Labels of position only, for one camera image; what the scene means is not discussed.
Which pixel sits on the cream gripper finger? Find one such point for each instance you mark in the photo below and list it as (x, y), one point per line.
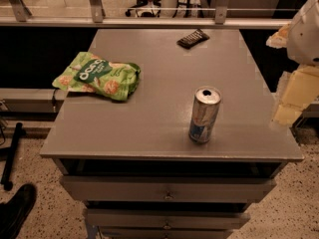
(295, 92)
(279, 39)

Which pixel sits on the black office chair base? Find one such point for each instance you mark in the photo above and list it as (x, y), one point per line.
(156, 8)

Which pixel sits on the green rice chip bag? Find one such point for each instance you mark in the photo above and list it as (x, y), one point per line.
(89, 73)

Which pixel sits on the black stand leg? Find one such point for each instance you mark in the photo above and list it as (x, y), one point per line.
(8, 155)

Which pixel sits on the grey middle drawer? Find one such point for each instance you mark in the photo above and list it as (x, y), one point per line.
(165, 220)

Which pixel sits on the silver blue energy drink can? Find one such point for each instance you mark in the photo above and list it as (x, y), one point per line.
(204, 113)

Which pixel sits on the grey bottom drawer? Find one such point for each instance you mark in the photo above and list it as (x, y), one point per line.
(126, 233)

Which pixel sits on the grey drawer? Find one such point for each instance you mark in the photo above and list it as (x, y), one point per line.
(126, 233)
(165, 220)
(168, 189)

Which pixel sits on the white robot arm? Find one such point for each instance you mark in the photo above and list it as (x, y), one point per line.
(303, 37)

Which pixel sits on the metal window rail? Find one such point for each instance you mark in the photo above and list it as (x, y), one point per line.
(148, 23)

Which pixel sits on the grey top drawer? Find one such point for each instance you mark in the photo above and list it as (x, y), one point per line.
(168, 189)

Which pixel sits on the black leather shoe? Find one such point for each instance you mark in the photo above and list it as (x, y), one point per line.
(14, 213)

